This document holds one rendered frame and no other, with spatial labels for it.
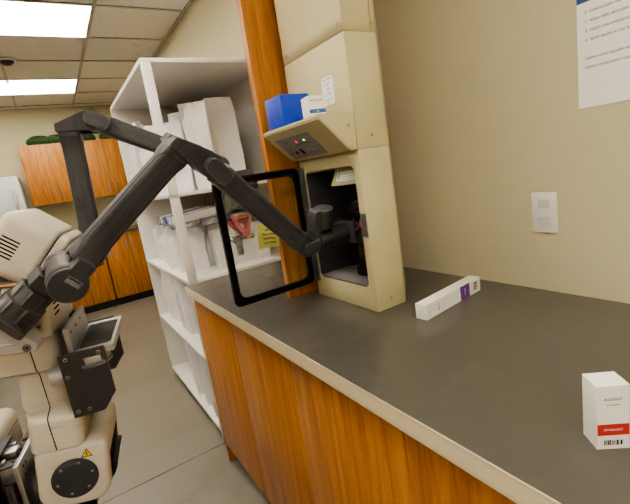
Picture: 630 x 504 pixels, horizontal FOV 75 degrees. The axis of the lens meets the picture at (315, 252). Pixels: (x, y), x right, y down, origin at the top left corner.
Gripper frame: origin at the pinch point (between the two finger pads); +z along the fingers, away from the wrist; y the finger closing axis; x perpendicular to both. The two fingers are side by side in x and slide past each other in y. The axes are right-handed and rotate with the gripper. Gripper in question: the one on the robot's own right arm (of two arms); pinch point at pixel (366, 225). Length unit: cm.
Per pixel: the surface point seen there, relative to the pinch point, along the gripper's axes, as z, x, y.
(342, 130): -14.5, -29.4, -13.8
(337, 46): -10, -51, -11
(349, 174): -6.8, -17.3, -4.0
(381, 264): -7.7, 9.3, -13.9
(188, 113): -11, -58, 117
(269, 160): -18.3, -25.7, 23.2
